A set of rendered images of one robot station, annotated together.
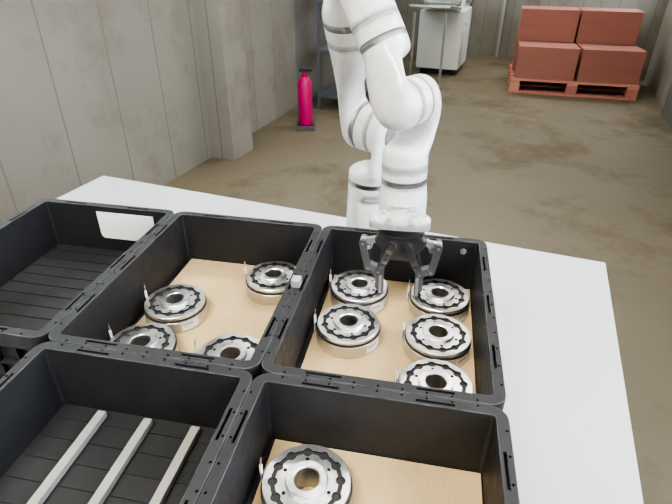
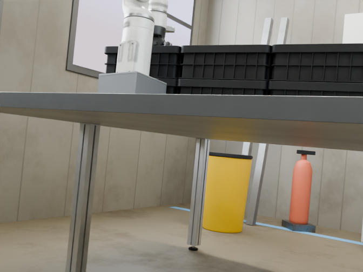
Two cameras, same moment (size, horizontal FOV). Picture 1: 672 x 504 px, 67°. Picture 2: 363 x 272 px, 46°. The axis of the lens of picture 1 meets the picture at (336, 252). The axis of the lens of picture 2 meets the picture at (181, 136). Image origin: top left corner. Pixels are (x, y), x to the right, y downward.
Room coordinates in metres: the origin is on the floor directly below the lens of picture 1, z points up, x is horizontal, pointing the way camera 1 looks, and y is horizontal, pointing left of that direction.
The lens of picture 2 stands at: (2.20, 0.38, 0.60)
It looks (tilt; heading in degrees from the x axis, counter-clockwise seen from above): 1 degrees up; 194
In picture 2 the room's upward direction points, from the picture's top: 5 degrees clockwise
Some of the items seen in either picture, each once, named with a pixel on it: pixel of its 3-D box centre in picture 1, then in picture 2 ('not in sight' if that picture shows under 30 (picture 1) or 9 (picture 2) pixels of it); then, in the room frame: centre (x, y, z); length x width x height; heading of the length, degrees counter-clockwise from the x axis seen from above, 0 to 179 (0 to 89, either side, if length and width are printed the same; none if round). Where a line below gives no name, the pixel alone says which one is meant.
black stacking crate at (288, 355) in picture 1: (390, 325); (163, 75); (0.63, -0.09, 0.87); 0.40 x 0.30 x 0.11; 169
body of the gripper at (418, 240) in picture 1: (401, 233); (154, 38); (0.73, -0.11, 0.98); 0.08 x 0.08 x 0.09
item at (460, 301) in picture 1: (439, 295); not in sight; (0.73, -0.18, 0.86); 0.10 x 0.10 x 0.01
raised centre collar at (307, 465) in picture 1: (306, 480); not in sight; (0.36, 0.03, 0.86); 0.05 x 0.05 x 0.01
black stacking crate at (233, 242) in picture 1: (212, 303); (239, 76); (0.69, 0.21, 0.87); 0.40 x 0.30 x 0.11; 169
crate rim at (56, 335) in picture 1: (208, 277); (240, 62); (0.69, 0.21, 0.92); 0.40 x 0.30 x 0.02; 169
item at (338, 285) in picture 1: (359, 286); not in sight; (0.75, -0.04, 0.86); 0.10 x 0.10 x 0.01
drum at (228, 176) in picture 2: not in sight; (225, 191); (-1.08, -0.02, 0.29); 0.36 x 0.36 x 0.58
